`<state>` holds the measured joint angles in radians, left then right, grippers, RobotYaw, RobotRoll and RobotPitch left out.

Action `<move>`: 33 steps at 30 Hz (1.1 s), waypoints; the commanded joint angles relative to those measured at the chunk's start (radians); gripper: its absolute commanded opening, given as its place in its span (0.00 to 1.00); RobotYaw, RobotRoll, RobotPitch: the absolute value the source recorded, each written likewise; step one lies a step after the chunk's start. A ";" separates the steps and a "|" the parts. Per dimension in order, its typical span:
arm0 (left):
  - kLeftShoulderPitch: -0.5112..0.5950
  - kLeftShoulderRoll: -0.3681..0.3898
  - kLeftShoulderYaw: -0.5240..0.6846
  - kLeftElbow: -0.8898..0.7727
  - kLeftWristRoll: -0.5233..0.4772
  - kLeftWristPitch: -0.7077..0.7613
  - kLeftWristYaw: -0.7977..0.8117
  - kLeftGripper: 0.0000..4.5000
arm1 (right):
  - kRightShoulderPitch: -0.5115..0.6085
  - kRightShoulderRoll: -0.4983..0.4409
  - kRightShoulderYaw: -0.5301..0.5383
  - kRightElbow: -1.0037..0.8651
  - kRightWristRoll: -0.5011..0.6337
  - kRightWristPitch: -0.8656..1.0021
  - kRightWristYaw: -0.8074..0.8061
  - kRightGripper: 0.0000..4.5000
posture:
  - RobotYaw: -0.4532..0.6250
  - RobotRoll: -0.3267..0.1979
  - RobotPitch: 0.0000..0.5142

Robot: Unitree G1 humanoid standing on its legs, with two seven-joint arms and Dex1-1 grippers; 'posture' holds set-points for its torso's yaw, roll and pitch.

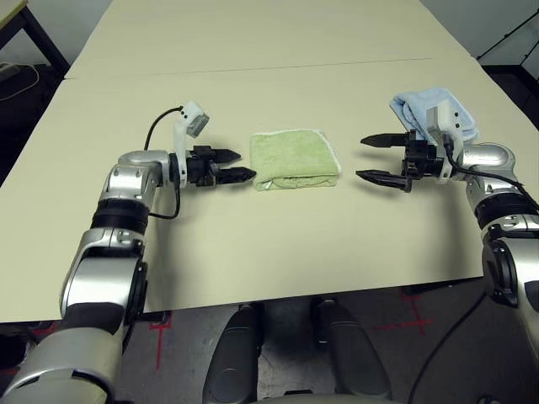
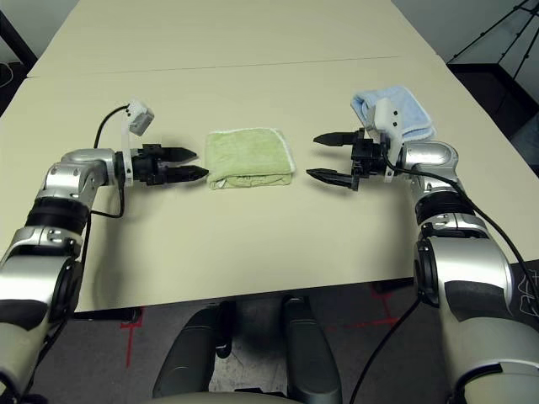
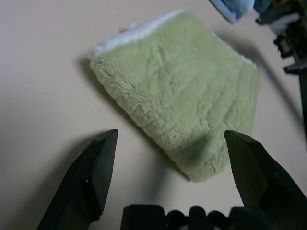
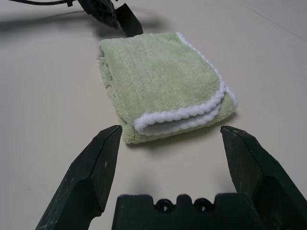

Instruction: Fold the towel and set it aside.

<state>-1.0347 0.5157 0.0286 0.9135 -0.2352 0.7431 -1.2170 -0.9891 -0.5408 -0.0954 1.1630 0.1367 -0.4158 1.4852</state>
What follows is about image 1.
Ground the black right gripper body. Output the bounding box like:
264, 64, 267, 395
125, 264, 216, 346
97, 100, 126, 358
400, 129, 446, 194

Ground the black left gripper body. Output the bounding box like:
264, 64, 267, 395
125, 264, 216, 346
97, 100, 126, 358
185, 145, 218, 189

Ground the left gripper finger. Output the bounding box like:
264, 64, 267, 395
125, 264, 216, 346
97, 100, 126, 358
215, 167, 258, 186
210, 148, 243, 166

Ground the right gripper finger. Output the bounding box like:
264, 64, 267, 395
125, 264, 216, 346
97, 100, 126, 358
360, 133, 408, 149
355, 169, 408, 192

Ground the green towel with white trim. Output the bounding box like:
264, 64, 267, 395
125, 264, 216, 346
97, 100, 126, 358
248, 127, 343, 194

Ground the folded light blue towel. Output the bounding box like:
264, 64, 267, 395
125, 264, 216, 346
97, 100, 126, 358
389, 87, 480, 144

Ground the black framed glass cabinet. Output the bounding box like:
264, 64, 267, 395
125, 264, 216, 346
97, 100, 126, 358
475, 12, 539, 127

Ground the dark grey robot right leg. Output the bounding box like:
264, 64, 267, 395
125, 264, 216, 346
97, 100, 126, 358
315, 297, 392, 401

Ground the dark grey robot leg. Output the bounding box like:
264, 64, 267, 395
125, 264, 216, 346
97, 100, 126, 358
203, 305, 264, 404
315, 297, 392, 401

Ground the dark grey robot left leg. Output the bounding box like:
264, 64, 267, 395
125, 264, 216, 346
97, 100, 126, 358
203, 305, 264, 404

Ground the white power adapter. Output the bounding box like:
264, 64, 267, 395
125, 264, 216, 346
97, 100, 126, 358
0, 62, 22, 83

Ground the beige robot torso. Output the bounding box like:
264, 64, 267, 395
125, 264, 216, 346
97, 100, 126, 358
252, 389, 397, 404

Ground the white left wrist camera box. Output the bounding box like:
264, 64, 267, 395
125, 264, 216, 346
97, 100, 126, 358
171, 100, 211, 186

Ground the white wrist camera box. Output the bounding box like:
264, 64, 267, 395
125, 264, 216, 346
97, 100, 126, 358
424, 98, 464, 185
171, 100, 211, 186

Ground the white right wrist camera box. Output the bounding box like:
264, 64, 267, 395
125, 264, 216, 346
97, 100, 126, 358
424, 98, 464, 185

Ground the black left wrist camera cable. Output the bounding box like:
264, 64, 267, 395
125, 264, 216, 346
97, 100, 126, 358
143, 107, 184, 220

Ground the white looped cable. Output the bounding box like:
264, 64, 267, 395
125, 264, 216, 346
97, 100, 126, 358
0, 64, 40, 102

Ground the beige side table black frame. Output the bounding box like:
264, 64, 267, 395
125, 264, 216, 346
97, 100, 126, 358
0, 0, 72, 79

